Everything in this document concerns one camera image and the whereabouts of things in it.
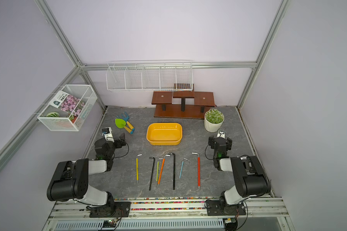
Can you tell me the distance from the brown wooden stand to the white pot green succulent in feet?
0.14

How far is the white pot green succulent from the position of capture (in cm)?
98

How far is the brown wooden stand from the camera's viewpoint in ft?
3.32
